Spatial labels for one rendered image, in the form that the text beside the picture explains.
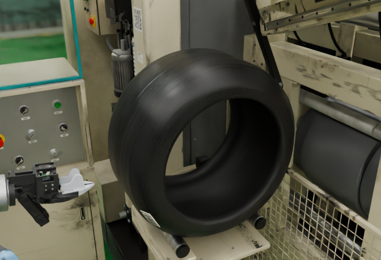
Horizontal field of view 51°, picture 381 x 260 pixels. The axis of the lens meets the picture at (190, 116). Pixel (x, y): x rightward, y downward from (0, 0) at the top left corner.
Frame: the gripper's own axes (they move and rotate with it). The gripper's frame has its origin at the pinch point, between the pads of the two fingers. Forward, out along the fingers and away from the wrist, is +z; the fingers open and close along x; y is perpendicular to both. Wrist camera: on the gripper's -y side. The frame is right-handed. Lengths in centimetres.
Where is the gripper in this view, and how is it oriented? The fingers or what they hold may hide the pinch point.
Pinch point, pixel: (89, 187)
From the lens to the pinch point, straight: 114.7
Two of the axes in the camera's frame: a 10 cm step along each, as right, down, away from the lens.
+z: 8.9, -0.7, 4.6
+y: 1.0, -9.4, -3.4
